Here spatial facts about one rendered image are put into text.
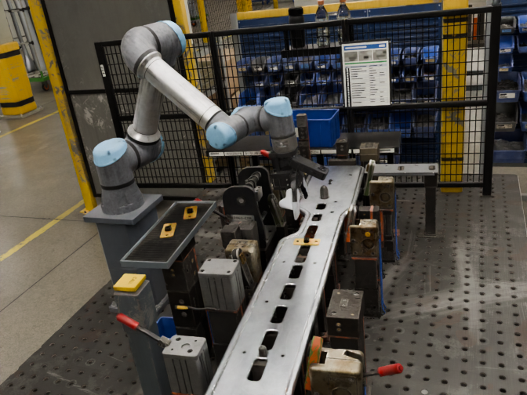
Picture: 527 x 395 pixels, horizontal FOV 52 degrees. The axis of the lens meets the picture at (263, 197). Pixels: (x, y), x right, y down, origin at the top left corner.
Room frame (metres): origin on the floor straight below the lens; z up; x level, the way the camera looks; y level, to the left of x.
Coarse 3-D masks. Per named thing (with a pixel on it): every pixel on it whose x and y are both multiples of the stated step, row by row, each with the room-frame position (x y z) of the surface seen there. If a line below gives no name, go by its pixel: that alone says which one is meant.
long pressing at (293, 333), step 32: (352, 192) 1.85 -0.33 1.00; (320, 224) 1.62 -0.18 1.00; (288, 256) 1.44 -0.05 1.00; (320, 256) 1.42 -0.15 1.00; (256, 288) 1.28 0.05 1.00; (320, 288) 1.25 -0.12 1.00; (256, 320) 1.14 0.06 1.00; (288, 320) 1.13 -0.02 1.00; (256, 352) 1.02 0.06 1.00; (288, 352) 1.01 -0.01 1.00; (224, 384) 0.93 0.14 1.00; (256, 384) 0.92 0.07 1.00; (288, 384) 0.91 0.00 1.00
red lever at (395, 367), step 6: (384, 366) 0.86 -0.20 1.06; (390, 366) 0.85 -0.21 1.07; (396, 366) 0.83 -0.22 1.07; (402, 366) 0.84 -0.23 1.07; (366, 372) 0.88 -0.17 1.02; (372, 372) 0.87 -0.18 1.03; (378, 372) 0.86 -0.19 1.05; (384, 372) 0.85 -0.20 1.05; (390, 372) 0.84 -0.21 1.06; (396, 372) 0.83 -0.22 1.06
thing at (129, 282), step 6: (126, 276) 1.18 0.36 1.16; (132, 276) 1.17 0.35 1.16; (138, 276) 1.17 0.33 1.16; (144, 276) 1.17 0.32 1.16; (120, 282) 1.15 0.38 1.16; (126, 282) 1.15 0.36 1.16; (132, 282) 1.14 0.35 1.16; (138, 282) 1.14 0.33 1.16; (114, 288) 1.13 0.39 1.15; (120, 288) 1.13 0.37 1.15; (126, 288) 1.12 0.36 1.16; (132, 288) 1.12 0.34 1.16
